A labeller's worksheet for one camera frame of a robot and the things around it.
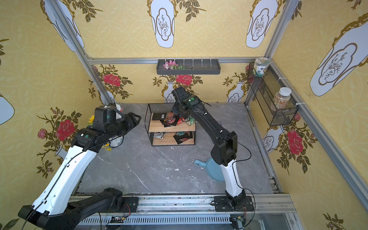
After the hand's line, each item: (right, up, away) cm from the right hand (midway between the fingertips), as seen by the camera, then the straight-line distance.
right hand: (180, 108), depth 88 cm
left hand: (-23, -7, -17) cm, 29 cm away
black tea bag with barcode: (-12, -5, +4) cm, 14 cm away
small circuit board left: (-32, -58, -15) cm, 67 cm away
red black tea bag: (-6, -7, 0) cm, 9 cm away
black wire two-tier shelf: (-9, -12, -1) cm, 15 cm away
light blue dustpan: (+21, -37, -3) cm, 43 cm away
